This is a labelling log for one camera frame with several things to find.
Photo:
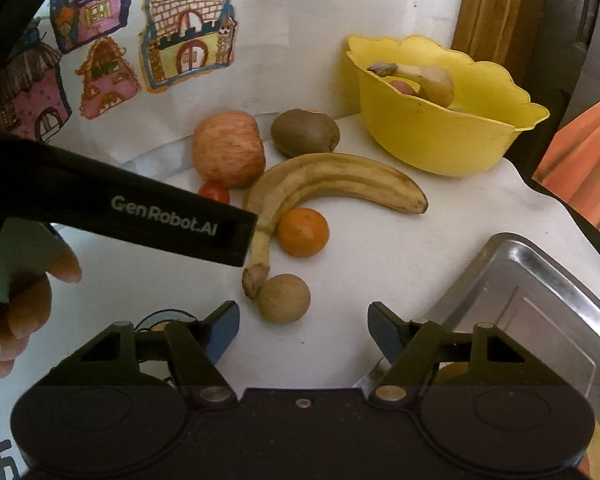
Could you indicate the small orange tangerine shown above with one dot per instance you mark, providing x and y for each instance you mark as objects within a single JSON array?
[{"x": 303, "y": 232}]

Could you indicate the wooden door frame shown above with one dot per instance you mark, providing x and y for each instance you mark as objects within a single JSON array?
[{"x": 500, "y": 10}]

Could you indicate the pale striped apple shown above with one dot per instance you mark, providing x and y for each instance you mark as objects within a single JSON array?
[{"x": 228, "y": 150}]

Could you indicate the metal tray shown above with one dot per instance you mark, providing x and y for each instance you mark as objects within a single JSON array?
[{"x": 530, "y": 310}]

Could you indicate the brown kiwi with sticker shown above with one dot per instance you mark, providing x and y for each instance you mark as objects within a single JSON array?
[{"x": 305, "y": 132}]

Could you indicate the yellow plastic bowl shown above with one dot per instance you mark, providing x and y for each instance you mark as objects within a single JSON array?
[{"x": 440, "y": 135}]

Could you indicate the red cherry tomato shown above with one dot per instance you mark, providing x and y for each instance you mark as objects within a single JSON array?
[{"x": 214, "y": 192}]

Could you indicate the banana in bowl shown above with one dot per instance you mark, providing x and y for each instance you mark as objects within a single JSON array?
[{"x": 430, "y": 82}]

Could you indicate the ripe spotted banana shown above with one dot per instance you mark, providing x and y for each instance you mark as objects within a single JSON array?
[{"x": 330, "y": 175}]

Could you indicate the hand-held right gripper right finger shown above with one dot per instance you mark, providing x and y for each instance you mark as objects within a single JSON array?
[{"x": 385, "y": 335}]

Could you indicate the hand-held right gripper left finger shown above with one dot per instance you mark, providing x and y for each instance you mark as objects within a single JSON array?
[{"x": 225, "y": 332}]

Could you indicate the person's left hand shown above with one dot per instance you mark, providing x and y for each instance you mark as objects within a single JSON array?
[{"x": 25, "y": 320}]

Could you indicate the orange dress wall poster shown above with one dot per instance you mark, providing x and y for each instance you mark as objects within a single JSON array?
[{"x": 590, "y": 170}]

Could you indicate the house drawings paper sheet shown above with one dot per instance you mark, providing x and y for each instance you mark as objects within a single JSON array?
[{"x": 130, "y": 110}]

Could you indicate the tan round longan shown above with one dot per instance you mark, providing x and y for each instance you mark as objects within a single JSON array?
[{"x": 284, "y": 298}]

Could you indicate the white printed table mat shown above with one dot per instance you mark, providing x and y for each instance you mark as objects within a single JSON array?
[{"x": 380, "y": 240}]

